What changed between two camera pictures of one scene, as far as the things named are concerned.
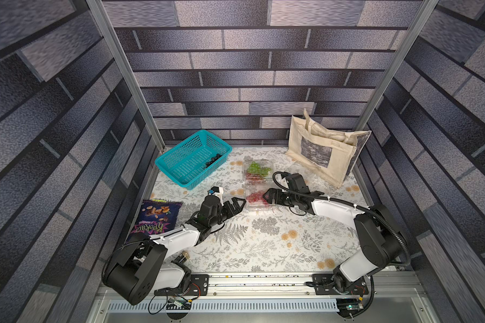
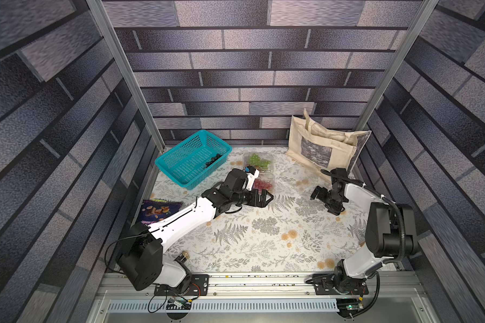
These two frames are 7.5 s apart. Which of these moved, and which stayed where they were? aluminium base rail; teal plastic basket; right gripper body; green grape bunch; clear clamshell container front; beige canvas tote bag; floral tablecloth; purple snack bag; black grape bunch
Moved: clear clamshell container front; right gripper body; green grape bunch
Stayed: aluminium base rail; teal plastic basket; beige canvas tote bag; purple snack bag; floral tablecloth; black grape bunch
